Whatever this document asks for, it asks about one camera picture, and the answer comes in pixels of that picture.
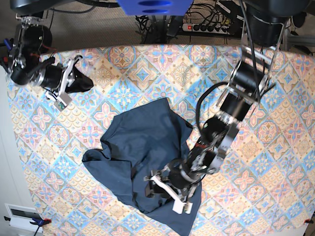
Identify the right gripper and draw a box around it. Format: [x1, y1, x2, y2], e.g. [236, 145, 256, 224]
[36, 55, 94, 98]

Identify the orange clamp lower right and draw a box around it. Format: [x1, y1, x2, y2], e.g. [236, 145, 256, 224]
[304, 219, 314, 224]

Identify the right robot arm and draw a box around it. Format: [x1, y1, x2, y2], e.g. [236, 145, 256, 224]
[6, 16, 94, 100]

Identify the white wall outlet box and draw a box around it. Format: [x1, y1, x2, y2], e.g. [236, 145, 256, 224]
[5, 203, 39, 232]

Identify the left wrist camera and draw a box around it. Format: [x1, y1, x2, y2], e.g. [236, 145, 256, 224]
[172, 200, 193, 214]

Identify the dark navy t-shirt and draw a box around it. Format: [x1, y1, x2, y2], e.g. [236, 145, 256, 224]
[82, 98, 201, 236]

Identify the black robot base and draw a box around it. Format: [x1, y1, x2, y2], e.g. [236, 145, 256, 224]
[9, 0, 72, 15]
[244, 0, 312, 17]

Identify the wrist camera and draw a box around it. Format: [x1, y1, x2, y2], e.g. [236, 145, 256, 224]
[54, 93, 72, 112]
[172, 200, 193, 214]

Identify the white power strip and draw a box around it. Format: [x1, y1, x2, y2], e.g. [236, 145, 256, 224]
[182, 23, 229, 34]

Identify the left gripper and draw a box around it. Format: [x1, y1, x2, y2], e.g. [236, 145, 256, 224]
[144, 162, 199, 202]

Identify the black round stool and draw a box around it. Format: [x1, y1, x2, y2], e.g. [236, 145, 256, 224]
[38, 26, 52, 54]

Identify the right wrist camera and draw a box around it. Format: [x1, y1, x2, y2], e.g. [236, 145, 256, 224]
[54, 93, 72, 112]

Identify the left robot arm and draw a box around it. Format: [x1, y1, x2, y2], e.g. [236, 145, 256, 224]
[145, 0, 294, 207]

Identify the blue orange clamp lower left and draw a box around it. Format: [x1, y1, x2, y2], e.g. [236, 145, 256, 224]
[3, 215, 52, 236]

